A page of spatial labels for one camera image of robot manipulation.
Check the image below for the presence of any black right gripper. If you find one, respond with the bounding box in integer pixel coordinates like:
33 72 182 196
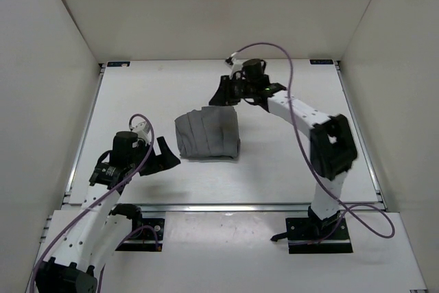
210 76 256 107

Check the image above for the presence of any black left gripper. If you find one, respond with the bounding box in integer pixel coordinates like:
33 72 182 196
131 133 182 174

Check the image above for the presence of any grey pleated skirt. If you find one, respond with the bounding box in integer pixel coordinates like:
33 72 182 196
174 106 241 159

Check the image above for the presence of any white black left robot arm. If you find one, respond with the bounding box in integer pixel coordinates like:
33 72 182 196
29 130 180 292

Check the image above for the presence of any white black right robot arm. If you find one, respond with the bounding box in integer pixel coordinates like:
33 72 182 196
209 57 357 239

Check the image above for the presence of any blue label sticker right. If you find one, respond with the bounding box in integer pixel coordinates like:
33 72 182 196
309 59 333 65

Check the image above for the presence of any blue label sticker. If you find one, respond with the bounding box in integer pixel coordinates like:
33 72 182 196
309 59 333 65
106 61 130 67

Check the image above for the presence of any blue label sticker left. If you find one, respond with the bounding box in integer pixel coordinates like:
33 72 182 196
106 61 130 67

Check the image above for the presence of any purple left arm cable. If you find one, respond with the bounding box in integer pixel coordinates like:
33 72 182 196
29 113 162 293

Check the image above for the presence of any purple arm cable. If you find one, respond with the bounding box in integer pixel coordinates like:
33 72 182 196
226 43 396 246
29 113 162 293

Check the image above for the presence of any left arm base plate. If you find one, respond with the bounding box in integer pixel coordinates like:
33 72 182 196
116 213 165 253

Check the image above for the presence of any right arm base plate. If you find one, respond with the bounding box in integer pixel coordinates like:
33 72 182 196
270 218 353 255

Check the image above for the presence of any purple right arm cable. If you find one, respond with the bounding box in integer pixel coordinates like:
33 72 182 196
226 43 396 246

